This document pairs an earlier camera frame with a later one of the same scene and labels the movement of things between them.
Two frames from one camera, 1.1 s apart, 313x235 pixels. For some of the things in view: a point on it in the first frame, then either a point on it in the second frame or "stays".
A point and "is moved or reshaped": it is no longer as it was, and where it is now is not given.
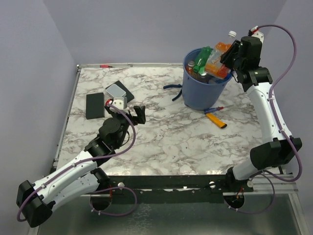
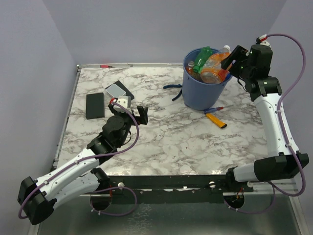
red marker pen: [105, 66] stays
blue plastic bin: [199, 95] stays
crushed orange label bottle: [213, 65] is moved or reshaped
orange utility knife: [218, 123] stays
